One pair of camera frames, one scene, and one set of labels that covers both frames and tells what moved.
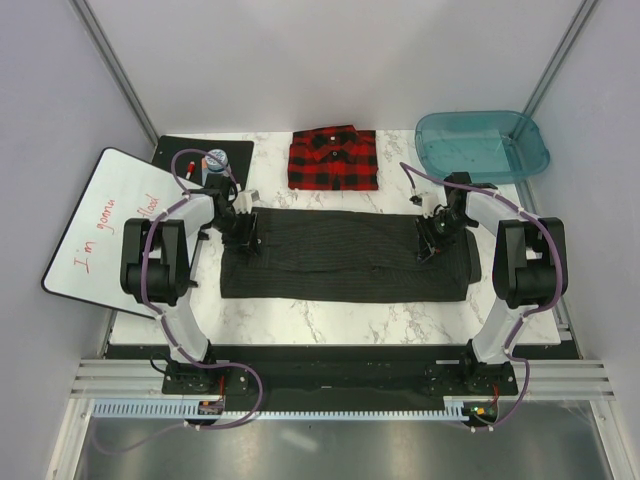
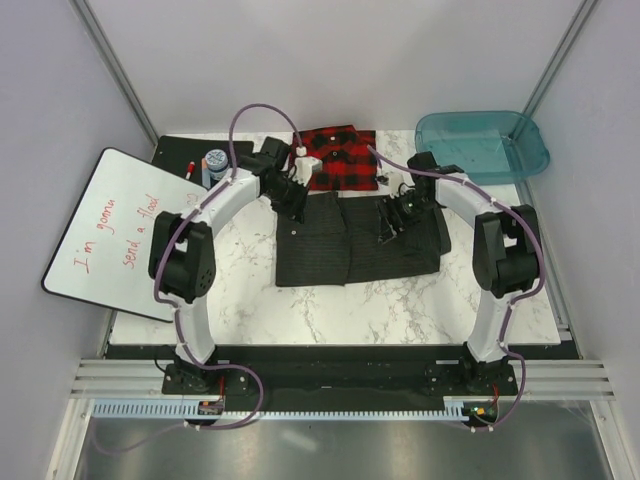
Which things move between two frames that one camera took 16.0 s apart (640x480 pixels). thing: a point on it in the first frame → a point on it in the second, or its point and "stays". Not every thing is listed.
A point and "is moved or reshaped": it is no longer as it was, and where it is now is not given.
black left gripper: x=246 y=237 → x=295 y=210
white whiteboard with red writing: x=87 y=264 stays
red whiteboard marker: x=191 y=168 stays
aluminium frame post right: x=584 y=11 stays
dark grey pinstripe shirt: x=348 y=255 is moved or reshaped
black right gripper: x=428 y=242 → x=386 y=208
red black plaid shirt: x=340 y=158 stays
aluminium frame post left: x=117 y=70 stays
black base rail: x=339 y=376 stays
